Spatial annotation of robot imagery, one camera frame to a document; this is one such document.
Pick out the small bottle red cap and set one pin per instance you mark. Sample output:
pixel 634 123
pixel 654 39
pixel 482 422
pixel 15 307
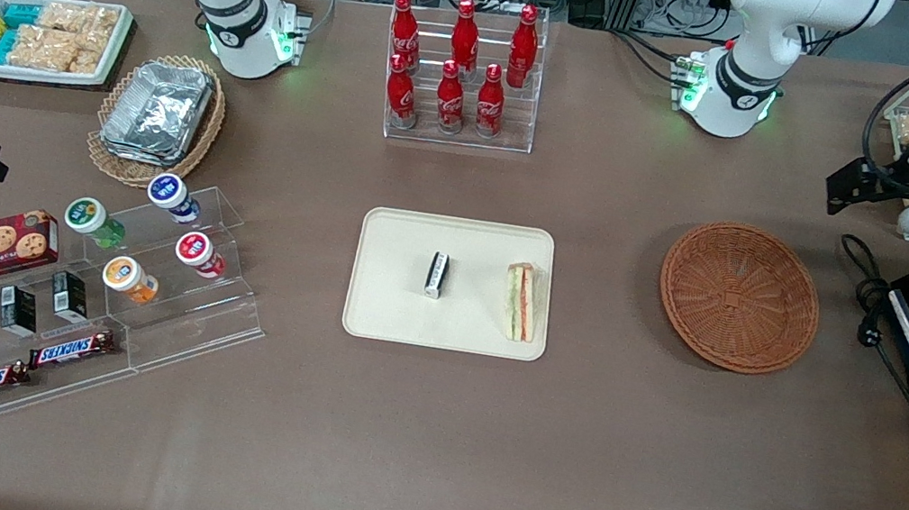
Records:
pixel 197 252

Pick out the black power plug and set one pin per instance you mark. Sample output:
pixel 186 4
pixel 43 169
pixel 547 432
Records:
pixel 869 334

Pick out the white rectangular snack bin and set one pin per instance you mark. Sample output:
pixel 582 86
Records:
pixel 118 47

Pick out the clear acrylic stepped stand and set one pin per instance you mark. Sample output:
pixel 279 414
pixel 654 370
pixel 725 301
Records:
pixel 206 325

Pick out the stack of foil trays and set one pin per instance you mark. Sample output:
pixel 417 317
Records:
pixel 157 115

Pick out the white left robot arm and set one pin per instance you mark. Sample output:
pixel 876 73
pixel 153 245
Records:
pixel 764 30

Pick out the small black white box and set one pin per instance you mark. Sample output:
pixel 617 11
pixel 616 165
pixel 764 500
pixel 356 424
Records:
pixel 437 275

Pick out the small bottle orange cap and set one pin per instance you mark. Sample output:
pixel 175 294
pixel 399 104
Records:
pixel 125 277

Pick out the triangular sandwich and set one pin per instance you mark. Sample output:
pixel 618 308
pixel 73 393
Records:
pixel 522 302

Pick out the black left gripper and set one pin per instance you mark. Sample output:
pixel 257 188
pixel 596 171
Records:
pixel 883 180

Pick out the small bottle green cap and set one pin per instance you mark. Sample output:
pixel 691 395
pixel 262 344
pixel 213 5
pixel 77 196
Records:
pixel 88 218

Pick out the small black carton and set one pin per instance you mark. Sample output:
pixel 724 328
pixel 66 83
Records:
pixel 19 311
pixel 70 296

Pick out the light woven oval basket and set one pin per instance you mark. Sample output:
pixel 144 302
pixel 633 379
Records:
pixel 205 133

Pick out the brown round wicker basket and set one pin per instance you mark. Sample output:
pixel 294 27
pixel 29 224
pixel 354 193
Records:
pixel 740 296

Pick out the clear rice cracker pack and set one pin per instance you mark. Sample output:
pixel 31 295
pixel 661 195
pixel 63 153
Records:
pixel 89 56
pixel 45 49
pixel 77 18

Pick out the beige plastic serving tray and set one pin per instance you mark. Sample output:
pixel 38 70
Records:
pixel 395 282

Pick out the red cola bottle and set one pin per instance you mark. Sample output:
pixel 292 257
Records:
pixel 449 104
pixel 465 38
pixel 400 96
pixel 524 47
pixel 404 33
pixel 490 107

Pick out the small bottle blue cap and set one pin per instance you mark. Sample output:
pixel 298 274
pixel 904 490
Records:
pixel 170 194

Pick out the teal snack packet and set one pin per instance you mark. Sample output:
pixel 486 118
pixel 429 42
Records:
pixel 6 45
pixel 22 16

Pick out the clear acrylic bottle rack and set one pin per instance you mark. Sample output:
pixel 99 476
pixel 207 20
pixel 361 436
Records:
pixel 459 139

